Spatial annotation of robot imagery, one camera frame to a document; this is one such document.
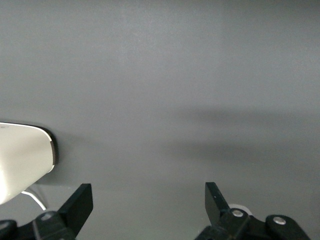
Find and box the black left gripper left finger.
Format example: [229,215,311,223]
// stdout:
[0,183,94,240]

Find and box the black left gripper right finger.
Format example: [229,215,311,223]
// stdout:
[193,181,311,240]

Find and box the cream appliance with dark trim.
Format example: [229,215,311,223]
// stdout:
[0,121,60,205]

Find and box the white power cable with plug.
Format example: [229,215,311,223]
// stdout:
[21,190,47,211]

